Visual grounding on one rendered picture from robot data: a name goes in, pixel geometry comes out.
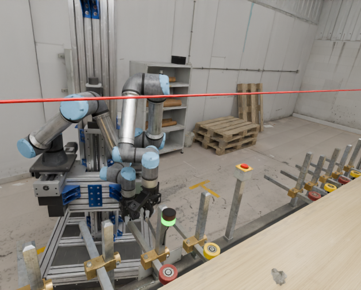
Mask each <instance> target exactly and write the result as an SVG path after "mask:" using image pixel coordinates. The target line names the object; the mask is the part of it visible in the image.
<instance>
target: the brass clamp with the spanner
mask: <svg viewBox="0 0 361 290"><path fill-rule="evenodd" d="M145 254H147V255H148V259H146V260H145V259H144V255H145ZM169 256H170V251H169V249H168V248H167V247H166V246H165V252H164V253H162V254H160V255H158V254H157V252H156V251H155V249H153V250H151V251H149V252H147V253H144V254H142V255H141V264H142V266H143V268H144V269H145V270H147V269H149V268H151V267H152V261H154V260H156V259H158V260H159V261H160V262H163V261H165V260H166V258H168V257H169Z"/></svg>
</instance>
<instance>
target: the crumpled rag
mask: <svg viewBox="0 0 361 290"><path fill-rule="evenodd" d="M271 275H272V276H273V279H274V281H275V282H276V284H279V285H280V286H281V285H282V284H285V283H286V282H285V278H287V274H285V272H284V271H282V270H280V271H278V270H277V269H276V268H273V269H272V270H271Z"/></svg>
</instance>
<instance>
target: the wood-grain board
mask: <svg viewBox="0 0 361 290"><path fill-rule="evenodd" d="M273 268H276V269H277V270H278V271H280V270H282V271H284V272H285V274H287V278H285V282H286V283H285V284H282V285H281V286H280V285H279V284H276V282H275V281H274V279H273V276H272V275H271V270H272V269H273ZM157 290H361V176H359V177H358V178H356V179H354V180H352V181H350V182H349V183H347V184H345V185H343V186H341V187H339V188H338V189H336V190H334V191H333V192H330V193H329V194H327V195H325V196H324V197H322V198H320V199H318V200H316V201H315V202H313V203H311V204H309V205H307V206H306V207H304V208H302V209H300V210H299V211H297V212H295V213H293V214H291V215H290V216H288V217H286V218H284V219H282V220H281V221H279V222H277V223H275V224H273V225H272V226H270V227H268V228H266V229H265V230H263V231H261V232H259V233H257V234H256V235H254V236H252V237H250V238H248V239H247V240H245V241H243V242H241V243H239V244H238V245H236V246H234V247H232V248H231V249H229V250H227V251H225V252H223V253H222V254H220V255H218V256H216V257H214V258H212V259H211V260H209V261H208V262H206V263H204V264H202V265H200V266H198V267H197V268H195V269H193V270H191V271H189V272H188V273H186V274H184V275H182V276H180V277H178V278H177V279H175V280H173V281H172V282H170V283H168V284H166V285H164V286H163V287H161V288H159V289H157Z"/></svg>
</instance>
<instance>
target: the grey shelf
mask: <svg viewBox="0 0 361 290"><path fill-rule="evenodd" d="M173 69H174V70H173ZM160 70H163V75H166V76H168V77H172V76H173V77H176V78H175V79H176V81H175V82H169V87H170V95H180V94H190V86H191V76H192V70H193V66H190V65H186V64H185V65H183V64H173V63H166V62H144V61H132V60H130V61H129V77H131V76H132V75H133V74H136V73H148V74H159V73H160ZM171 91H172V92H171ZM174 98H175V99H176V100H181V102H182V104H181V106H171V107H164V108H163V118H162V119H170V118H172V121H176V122H177V125H172V126H168V127H162V130H163V132H164V133H165V134H166V139H165V143H164V147H163V149H161V150H159V154H163V153H166V152H170V151H174V150H178V149H181V148H182V152H180V153H181V154H183V149H184V143H185V133H186V122H187V112H188V106H189V97H174ZM146 101H147V99H146V98H140V99H139V100H138V103H137V115H136V128H141V129H142V130H143V131H145V132H146V130H145V122H146V121H148V107H146ZM172 111H173V112H172ZM170 138H171V139H170Z"/></svg>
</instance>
